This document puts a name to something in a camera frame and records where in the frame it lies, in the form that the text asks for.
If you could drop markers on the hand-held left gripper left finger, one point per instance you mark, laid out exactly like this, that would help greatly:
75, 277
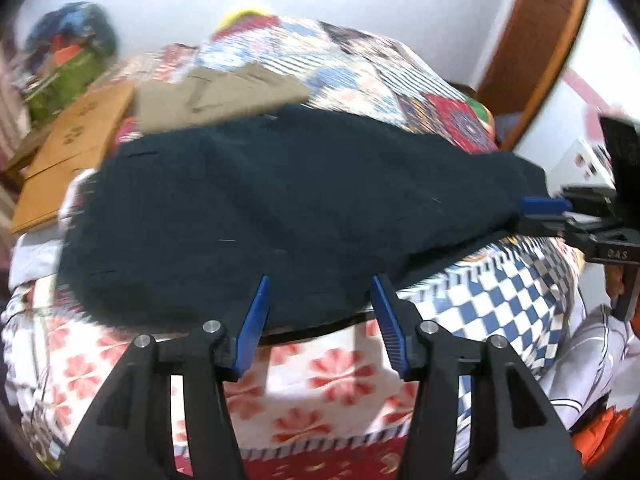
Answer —
252, 327

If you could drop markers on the green and pink fleece blanket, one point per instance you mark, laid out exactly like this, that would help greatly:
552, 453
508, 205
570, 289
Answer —
482, 112

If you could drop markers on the green bag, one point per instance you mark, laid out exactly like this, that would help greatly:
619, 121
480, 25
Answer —
70, 82

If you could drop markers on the wooden door frame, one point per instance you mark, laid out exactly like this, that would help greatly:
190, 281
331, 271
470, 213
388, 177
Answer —
540, 35

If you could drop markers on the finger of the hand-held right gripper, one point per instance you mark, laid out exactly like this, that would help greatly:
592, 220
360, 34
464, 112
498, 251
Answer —
545, 225
542, 206

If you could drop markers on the orange cloth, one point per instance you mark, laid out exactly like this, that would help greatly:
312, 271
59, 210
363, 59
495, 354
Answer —
600, 440

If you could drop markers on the yellow round item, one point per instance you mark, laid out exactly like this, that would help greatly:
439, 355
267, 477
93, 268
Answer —
245, 13

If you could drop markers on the cardboard box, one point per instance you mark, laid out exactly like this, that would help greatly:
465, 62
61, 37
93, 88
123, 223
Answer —
75, 150

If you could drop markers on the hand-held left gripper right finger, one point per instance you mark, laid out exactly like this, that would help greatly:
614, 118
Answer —
392, 330

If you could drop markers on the blue patterned cloth bundle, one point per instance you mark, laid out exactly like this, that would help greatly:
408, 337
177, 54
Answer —
80, 20

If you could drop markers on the dark pants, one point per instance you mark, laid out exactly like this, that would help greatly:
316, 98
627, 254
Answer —
275, 210

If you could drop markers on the white box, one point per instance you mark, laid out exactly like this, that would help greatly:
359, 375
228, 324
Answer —
580, 160

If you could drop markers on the striped pink curtain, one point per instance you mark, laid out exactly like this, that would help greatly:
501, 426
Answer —
7, 110

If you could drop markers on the white striped cloth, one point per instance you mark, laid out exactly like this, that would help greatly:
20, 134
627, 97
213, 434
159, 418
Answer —
590, 360

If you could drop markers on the orange plastic item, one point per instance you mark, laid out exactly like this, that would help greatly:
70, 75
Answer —
67, 54

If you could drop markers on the patchwork printed blanket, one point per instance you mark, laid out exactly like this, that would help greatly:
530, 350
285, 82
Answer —
310, 385

